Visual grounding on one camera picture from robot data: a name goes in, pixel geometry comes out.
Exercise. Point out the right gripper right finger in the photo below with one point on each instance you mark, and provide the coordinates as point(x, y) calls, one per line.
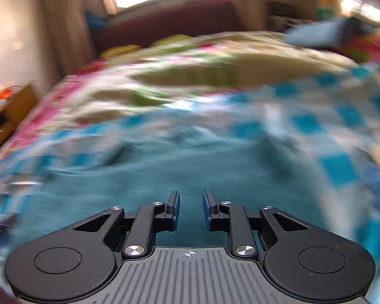
point(231, 218)

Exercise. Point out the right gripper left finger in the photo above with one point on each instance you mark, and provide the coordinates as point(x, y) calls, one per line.
point(143, 225)

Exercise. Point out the teal fuzzy sweater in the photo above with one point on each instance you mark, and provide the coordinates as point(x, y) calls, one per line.
point(250, 172)

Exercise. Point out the wooden side cabinet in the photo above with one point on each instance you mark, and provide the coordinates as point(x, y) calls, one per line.
point(15, 109)

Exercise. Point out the floral colourful quilt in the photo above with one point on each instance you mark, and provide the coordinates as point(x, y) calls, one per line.
point(125, 85)

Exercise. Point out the blue checkered plastic sheet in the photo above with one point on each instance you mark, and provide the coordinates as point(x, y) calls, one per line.
point(333, 119)

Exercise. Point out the yellow green cushion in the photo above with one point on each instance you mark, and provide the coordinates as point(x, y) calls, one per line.
point(170, 40)

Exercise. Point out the blue plastic bag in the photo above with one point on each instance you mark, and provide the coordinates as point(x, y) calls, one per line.
point(95, 24)

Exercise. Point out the dark bag on nightstand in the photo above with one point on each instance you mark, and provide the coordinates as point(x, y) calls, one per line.
point(281, 16)

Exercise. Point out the blue grey pillow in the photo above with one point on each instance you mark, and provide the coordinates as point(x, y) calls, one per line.
point(333, 32)

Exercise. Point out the beige curtain left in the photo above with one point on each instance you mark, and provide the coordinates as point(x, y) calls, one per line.
point(69, 33)

